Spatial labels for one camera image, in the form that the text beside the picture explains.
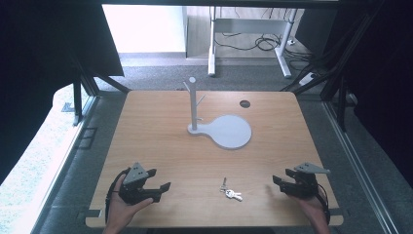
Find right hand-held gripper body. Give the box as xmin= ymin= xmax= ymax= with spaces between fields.
xmin=281 ymin=162 xmax=332 ymax=199

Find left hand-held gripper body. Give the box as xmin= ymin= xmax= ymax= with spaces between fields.
xmin=118 ymin=161 xmax=164 ymax=206

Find bunch of keys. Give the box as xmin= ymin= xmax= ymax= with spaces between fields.
xmin=219 ymin=176 xmax=244 ymax=203

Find white key stand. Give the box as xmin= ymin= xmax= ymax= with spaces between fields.
xmin=182 ymin=76 xmax=253 ymax=151

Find person's left hand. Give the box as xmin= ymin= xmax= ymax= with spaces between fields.
xmin=102 ymin=175 xmax=155 ymax=234

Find person's right hand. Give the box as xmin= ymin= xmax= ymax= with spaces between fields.
xmin=296 ymin=194 xmax=332 ymax=234

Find white power strip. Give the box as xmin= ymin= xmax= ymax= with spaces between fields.
xmin=298 ymin=71 xmax=318 ymax=88

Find black curtain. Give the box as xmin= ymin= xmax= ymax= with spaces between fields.
xmin=324 ymin=0 xmax=413 ymax=190
xmin=0 ymin=0 xmax=125 ymax=187

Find white cabinet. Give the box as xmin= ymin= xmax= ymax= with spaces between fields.
xmin=101 ymin=4 xmax=188 ymax=55

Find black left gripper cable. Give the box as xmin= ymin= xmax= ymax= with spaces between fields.
xmin=104 ymin=167 xmax=131 ymax=224

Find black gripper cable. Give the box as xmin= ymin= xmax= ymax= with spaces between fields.
xmin=316 ymin=183 xmax=332 ymax=226
xmin=104 ymin=167 xmax=131 ymax=224

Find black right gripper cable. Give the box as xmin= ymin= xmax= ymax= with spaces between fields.
xmin=316 ymin=183 xmax=332 ymax=226

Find aluminium rail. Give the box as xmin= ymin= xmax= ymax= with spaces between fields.
xmin=30 ymin=95 xmax=100 ymax=234
xmin=320 ymin=100 xmax=401 ymax=234

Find black metal frame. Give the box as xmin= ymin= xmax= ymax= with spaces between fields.
xmin=280 ymin=9 xmax=385 ymax=132
xmin=69 ymin=55 xmax=132 ymax=128

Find black floor cables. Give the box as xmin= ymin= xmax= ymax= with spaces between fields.
xmin=213 ymin=30 xmax=314 ymax=63

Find white metal desk frame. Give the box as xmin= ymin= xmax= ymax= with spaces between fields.
xmin=207 ymin=6 xmax=298 ymax=79

